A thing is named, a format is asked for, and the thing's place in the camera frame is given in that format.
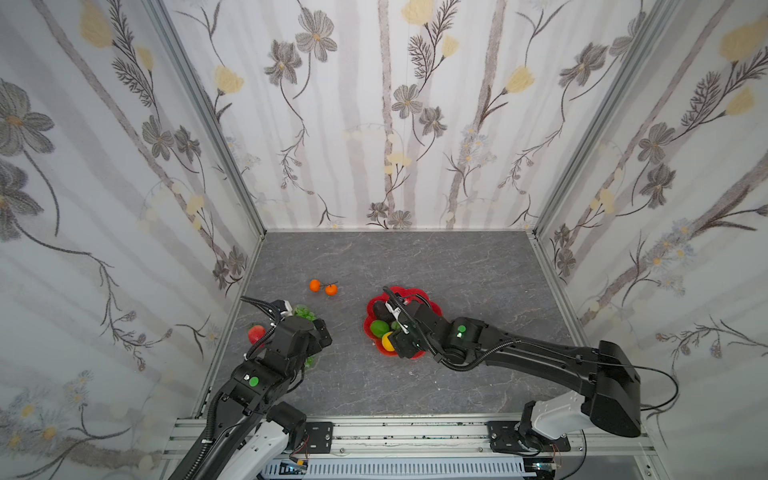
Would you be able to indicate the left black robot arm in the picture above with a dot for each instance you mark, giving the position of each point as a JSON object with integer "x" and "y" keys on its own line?
{"x": 247, "y": 423}

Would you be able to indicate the black mounting plate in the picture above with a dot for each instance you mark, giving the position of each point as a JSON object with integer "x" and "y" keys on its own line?
{"x": 504, "y": 436}
{"x": 313, "y": 438}

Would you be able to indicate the green grape bunch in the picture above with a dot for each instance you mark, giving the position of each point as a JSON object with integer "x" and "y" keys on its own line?
{"x": 304, "y": 312}

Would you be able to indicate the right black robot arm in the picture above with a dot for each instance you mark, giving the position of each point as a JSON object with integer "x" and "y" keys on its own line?
{"x": 604, "y": 387}

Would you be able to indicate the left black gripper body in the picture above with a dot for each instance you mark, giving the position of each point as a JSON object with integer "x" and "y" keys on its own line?
{"x": 287, "y": 309}

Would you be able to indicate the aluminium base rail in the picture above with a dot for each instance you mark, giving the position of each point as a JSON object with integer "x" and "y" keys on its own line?
{"x": 594, "y": 454}

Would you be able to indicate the white perforated cable duct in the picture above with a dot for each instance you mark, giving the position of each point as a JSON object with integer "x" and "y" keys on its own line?
{"x": 413, "y": 468}

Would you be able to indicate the green lime fruit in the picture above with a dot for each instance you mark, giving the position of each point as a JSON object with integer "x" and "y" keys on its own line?
{"x": 378, "y": 328}

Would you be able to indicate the yellow pear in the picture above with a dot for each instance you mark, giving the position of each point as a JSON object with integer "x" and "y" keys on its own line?
{"x": 386, "y": 342}

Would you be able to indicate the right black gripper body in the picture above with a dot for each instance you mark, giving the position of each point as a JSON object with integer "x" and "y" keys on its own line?
{"x": 397, "y": 324}

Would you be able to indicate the red flower-shaped fruit bowl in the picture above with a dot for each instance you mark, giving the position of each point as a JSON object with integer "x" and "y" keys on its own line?
{"x": 409, "y": 295}

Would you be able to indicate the dark green avocado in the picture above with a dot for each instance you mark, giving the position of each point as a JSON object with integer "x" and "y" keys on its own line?
{"x": 381, "y": 312}

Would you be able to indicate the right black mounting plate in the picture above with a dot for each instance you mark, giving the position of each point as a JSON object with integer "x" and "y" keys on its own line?
{"x": 504, "y": 436}

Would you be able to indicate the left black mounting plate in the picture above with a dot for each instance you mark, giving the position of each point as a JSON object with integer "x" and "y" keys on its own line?
{"x": 313, "y": 438}

